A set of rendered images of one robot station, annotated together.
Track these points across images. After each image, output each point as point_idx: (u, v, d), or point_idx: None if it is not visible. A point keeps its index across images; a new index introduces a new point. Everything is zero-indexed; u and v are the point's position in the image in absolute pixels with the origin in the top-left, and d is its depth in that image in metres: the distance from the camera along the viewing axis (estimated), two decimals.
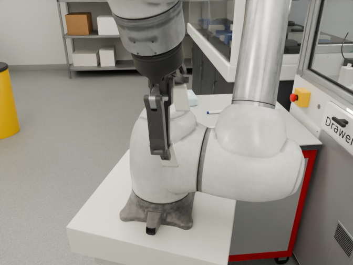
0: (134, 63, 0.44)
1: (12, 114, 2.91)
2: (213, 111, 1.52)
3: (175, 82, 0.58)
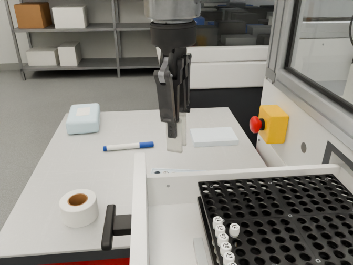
0: None
1: None
2: (115, 146, 0.83)
3: None
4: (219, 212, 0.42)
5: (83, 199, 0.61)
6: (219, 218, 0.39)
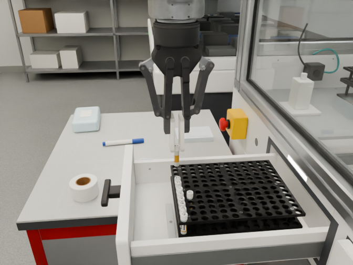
0: (193, 37, 0.48)
1: None
2: (112, 142, 1.02)
3: (170, 114, 0.56)
4: (182, 184, 0.61)
5: (87, 181, 0.80)
6: (180, 187, 0.58)
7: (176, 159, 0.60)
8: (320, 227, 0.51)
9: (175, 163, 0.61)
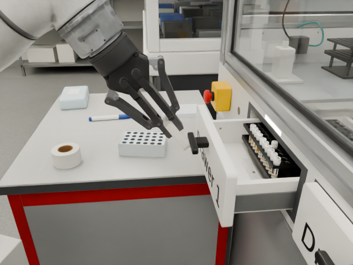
0: (124, 51, 0.48)
1: None
2: (99, 118, 1.02)
3: (161, 120, 0.56)
4: None
5: (70, 150, 0.81)
6: (264, 138, 0.60)
7: None
8: None
9: (252, 145, 0.65)
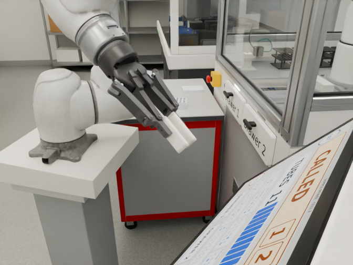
0: (133, 49, 0.60)
1: None
2: None
3: (159, 118, 0.57)
4: None
5: None
6: None
7: None
8: None
9: None
